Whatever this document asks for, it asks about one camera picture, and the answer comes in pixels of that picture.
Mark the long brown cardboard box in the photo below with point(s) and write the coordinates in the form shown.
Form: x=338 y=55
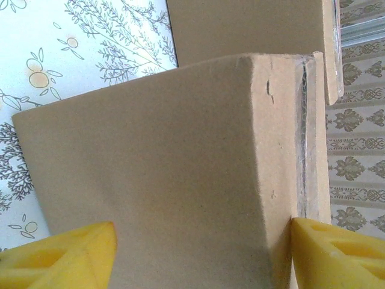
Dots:
x=240 y=27

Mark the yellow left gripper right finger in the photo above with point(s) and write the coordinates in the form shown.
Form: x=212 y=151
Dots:
x=337 y=262

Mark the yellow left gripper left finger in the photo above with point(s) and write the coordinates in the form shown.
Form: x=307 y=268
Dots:
x=54 y=265

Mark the tall brown cardboard box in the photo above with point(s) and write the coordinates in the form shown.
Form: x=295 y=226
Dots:
x=150 y=165

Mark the aluminium frame post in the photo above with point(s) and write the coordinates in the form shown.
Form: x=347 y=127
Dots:
x=364 y=33

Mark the floral white tablecloth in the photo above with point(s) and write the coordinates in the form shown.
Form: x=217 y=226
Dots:
x=60 y=45

